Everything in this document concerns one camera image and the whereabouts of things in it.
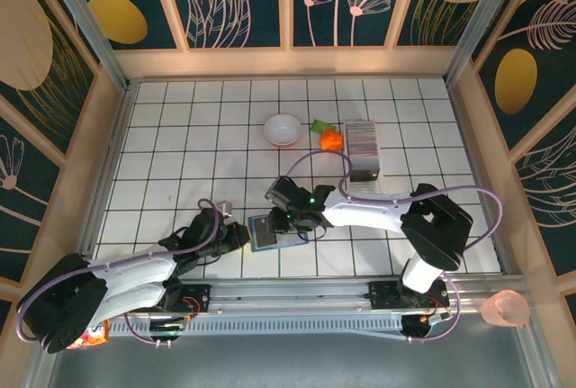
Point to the blue leather card holder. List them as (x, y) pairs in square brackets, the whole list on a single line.
[(258, 232)]

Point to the clear acrylic card rack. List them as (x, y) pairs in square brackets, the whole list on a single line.
[(364, 186)]

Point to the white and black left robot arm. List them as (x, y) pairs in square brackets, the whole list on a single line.
[(130, 271)]

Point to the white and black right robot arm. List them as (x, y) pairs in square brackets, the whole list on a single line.
[(364, 214)]

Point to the orange toy fruit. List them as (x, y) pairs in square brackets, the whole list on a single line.
[(330, 139)]

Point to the white bowl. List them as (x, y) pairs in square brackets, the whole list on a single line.
[(282, 129)]

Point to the green packet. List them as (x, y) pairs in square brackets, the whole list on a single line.
[(320, 125)]

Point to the black controller board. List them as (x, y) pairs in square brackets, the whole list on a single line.
[(423, 325), (166, 327)]

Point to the colourful snack packet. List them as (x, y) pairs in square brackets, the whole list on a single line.
[(92, 338)]

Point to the pink plastic cup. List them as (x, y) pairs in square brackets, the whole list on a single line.
[(504, 309)]

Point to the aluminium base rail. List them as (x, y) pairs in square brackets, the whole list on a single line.
[(288, 295)]

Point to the aluminium table side rail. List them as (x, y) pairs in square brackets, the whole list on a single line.
[(477, 167), (108, 167)]

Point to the aluminium frame post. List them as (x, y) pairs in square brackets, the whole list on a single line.
[(477, 23), (90, 32)]

